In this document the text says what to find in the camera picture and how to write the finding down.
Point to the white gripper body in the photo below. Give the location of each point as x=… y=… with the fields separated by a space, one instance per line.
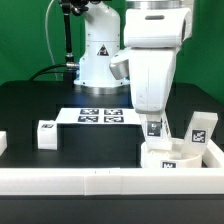
x=150 y=72

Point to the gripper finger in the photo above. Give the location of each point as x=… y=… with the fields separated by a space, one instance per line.
x=154 y=126

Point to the white round stool seat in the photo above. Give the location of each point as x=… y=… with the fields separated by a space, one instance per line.
x=169 y=159

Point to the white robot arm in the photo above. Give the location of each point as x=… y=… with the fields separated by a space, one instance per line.
x=149 y=24

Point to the white marker sheet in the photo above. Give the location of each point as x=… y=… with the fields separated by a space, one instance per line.
x=98 y=116

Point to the white U-shaped fence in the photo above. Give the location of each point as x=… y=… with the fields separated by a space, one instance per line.
x=207 y=180

